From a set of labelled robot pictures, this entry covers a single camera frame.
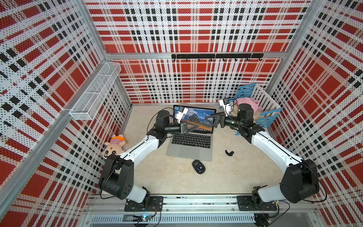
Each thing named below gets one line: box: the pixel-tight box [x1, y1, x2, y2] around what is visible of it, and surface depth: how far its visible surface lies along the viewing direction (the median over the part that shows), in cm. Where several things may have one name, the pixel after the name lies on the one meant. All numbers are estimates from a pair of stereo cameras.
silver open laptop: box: [166, 104, 217, 162], surface depth 98 cm
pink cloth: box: [235, 97, 264, 114], surface depth 107 cm
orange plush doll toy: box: [101, 133, 126, 160], surface depth 93 cm
